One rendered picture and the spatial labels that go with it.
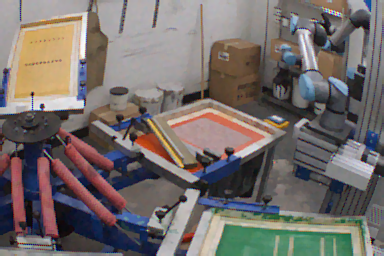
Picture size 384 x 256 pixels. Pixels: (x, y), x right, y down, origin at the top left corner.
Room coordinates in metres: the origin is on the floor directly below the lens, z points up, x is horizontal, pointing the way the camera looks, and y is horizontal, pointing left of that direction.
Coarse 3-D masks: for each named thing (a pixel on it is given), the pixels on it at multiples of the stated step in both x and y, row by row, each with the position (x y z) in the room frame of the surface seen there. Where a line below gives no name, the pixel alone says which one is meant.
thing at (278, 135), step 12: (180, 108) 2.28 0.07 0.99; (192, 108) 2.32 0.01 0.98; (204, 108) 2.40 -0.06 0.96; (216, 108) 2.40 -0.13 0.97; (228, 108) 2.36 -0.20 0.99; (168, 120) 2.17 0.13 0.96; (240, 120) 2.29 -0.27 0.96; (252, 120) 2.24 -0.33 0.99; (120, 132) 1.91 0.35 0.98; (132, 132) 1.97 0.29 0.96; (276, 132) 2.12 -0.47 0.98; (264, 144) 1.93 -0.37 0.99; (252, 156) 1.84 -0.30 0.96
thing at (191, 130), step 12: (192, 120) 2.21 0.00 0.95; (204, 120) 2.23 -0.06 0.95; (216, 120) 2.25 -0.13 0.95; (228, 120) 2.27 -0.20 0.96; (180, 132) 2.04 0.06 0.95; (192, 132) 2.06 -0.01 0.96; (204, 132) 2.07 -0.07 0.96; (216, 132) 2.09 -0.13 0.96; (144, 144) 1.86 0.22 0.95; (156, 144) 1.88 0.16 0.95
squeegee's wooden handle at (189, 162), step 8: (160, 120) 1.94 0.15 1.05; (168, 128) 1.89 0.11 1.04; (168, 136) 1.82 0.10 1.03; (176, 136) 1.84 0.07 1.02; (176, 144) 1.78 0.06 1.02; (184, 152) 1.74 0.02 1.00; (184, 160) 1.68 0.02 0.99; (192, 160) 1.69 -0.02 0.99; (184, 168) 1.66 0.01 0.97; (192, 168) 1.68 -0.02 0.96
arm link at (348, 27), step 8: (352, 16) 2.05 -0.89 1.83; (360, 16) 2.02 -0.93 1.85; (368, 16) 2.01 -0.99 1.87; (344, 24) 2.13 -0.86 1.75; (352, 24) 2.05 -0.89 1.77; (360, 24) 2.02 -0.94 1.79; (368, 24) 2.02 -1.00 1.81; (336, 32) 2.19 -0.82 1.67; (344, 32) 2.12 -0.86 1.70; (352, 32) 2.11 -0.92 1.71; (328, 40) 2.24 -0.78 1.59; (336, 40) 2.18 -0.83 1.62; (328, 48) 2.22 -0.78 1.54; (336, 48) 2.26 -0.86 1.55
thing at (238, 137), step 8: (232, 128) 2.17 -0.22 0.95; (240, 128) 2.18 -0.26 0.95; (208, 136) 2.03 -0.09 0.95; (216, 136) 2.04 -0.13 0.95; (224, 136) 2.05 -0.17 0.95; (232, 136) 2.06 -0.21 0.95; (240, 136) 2.07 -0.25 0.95; (248, 136) 2.08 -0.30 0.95; (256, 136) 2.10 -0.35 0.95; (264, 136) 2.11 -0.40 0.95; (192, 144) 1.92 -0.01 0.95; (200, 144) 1.93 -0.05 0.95; (208, 144) 1.94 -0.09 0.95; (216, 144) 1.95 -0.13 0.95; (224, 144) 1.96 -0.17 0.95; (232, 144) 1.97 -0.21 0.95; (240, 144) 1.98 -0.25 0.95; (248, 144) 1.99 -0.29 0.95; (224, 152) 1.87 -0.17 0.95; (168, 160) 1.73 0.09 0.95; (200, 168) 1.69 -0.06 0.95
